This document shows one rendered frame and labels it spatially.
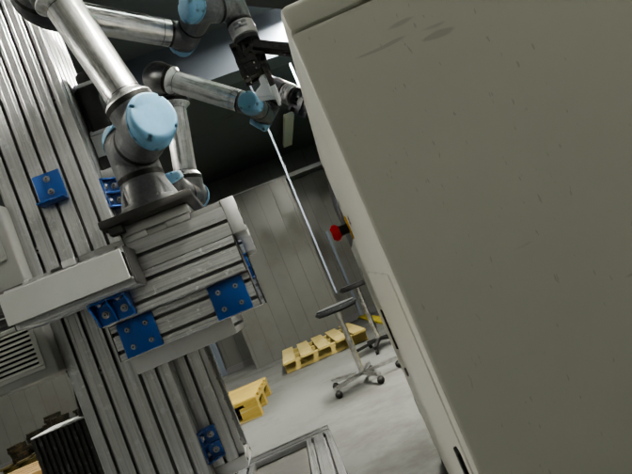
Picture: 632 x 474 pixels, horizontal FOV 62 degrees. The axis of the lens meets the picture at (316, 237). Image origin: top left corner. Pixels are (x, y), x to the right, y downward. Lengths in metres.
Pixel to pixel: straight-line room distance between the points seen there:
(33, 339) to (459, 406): 1.21
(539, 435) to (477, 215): 0.20
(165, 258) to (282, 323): 5.72
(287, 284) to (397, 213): 6.48
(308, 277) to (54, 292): 5.88
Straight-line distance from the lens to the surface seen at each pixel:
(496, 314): 0.51
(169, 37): 1.62
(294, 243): 7.00
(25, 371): 1.55
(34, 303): 1.25
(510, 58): 0.55
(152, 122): 1.25
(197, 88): 1.88
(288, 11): 0.55
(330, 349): 5.42
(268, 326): 6.97
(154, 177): 1.35
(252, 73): 1.51
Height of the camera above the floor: 0.72
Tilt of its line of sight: 5 degrees up
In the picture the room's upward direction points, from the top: 23 degrees counter-clockwise
